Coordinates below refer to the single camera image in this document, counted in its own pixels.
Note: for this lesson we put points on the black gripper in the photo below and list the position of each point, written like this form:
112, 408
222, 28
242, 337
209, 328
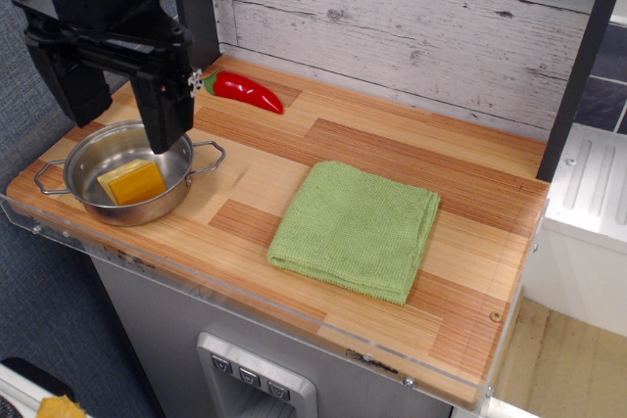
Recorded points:
72, 41

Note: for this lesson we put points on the green cloth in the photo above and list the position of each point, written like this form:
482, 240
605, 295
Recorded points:
356, 230

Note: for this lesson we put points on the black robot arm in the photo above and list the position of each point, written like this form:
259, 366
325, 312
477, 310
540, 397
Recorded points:
74, 43

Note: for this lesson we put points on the stainless steel pot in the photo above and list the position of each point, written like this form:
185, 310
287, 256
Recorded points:
115, 145

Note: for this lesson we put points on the yellow orange block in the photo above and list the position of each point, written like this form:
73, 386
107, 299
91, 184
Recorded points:
132, 183

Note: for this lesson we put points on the red toy chili pepper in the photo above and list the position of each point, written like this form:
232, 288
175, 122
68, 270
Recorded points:
233, 86

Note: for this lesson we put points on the clear acrylic table guard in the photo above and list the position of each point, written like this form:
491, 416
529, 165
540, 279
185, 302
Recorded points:
442, 342

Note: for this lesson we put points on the grey toy fridge cabinet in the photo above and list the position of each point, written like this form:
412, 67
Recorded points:
206, 356

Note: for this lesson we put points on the yellow object at corner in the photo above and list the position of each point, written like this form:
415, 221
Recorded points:
59, 407

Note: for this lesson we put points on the white toy sink unit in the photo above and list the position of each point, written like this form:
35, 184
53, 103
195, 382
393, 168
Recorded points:
577, 266

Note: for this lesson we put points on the dark grey left post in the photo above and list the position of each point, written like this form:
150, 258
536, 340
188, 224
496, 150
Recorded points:
199, 17

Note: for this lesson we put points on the dark grey post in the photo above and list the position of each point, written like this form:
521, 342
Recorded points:
590, 45
199, 17

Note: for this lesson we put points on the dark grey right post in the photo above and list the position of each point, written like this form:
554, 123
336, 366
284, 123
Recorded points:
590, 45

